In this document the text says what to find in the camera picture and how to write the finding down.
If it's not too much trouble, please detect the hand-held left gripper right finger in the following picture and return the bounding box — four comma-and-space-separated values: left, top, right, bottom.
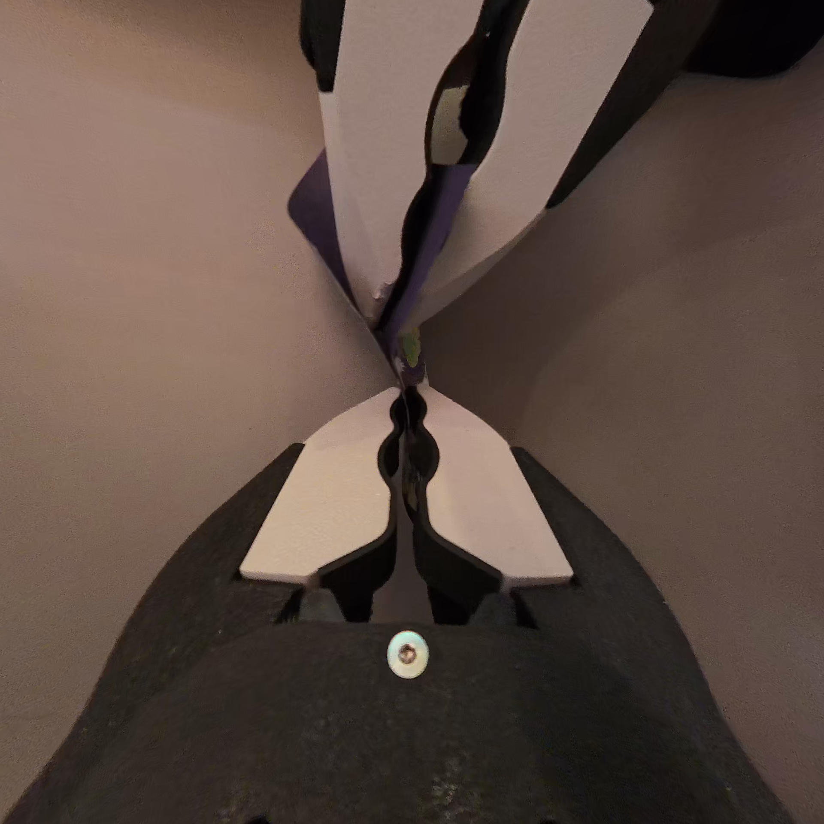
404, 385, 575, 591

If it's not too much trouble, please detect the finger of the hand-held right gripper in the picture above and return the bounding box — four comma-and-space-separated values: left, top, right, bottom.
317, 0, 485, 326
386, 0, 655, 337

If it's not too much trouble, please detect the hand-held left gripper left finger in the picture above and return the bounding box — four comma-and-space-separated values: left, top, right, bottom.
238, 385, 405, 588

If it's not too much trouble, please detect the purple paper sheet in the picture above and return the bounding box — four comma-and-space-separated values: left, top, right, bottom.
288, 84, 480, 516

